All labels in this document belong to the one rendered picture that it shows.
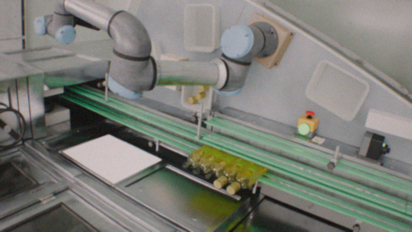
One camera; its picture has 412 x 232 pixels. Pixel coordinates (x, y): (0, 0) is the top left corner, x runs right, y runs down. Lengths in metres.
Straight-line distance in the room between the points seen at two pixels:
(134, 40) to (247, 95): 0.74
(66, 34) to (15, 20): 3.51
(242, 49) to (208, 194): 0.62
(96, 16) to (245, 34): 0.50
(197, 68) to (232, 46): 0.15
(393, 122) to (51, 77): 1.65
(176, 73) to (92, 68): 1.03
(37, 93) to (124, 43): 0.98
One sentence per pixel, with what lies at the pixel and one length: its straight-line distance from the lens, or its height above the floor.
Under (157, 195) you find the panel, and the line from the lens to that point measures 1.38.
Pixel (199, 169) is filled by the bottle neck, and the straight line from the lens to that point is 1.31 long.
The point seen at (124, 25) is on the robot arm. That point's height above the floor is 1.43.
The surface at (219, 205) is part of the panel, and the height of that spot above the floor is 1.12.
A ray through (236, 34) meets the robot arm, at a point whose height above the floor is 1.06.
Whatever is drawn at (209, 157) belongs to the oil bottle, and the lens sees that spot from 1.37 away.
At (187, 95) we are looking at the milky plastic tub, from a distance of 1.66.
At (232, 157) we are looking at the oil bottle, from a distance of 1.39.
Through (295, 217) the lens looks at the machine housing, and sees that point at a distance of 1.44.
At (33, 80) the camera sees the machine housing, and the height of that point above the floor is 1.30.
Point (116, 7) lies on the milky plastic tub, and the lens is 1.60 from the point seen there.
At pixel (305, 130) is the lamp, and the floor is 0.85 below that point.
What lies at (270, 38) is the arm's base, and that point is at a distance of 1.30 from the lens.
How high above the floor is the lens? 2.09
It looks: 52 degrees down
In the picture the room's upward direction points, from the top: 113 degrees counter-clockwise
